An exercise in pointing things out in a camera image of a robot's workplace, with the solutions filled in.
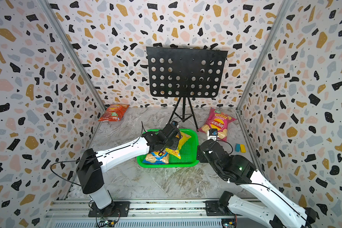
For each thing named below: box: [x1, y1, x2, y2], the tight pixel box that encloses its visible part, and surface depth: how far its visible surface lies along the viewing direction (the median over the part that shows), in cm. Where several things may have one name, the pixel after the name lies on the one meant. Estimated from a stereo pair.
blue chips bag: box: [142, 151, 170, 165], surface depth 87 cm
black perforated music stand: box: [146, 46, 228, 132], surface depth 75 cm
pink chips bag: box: [197, 107, 238, 142], surface depth 105 cm
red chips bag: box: [97, 103, 130, 122], surface depth 110 cm
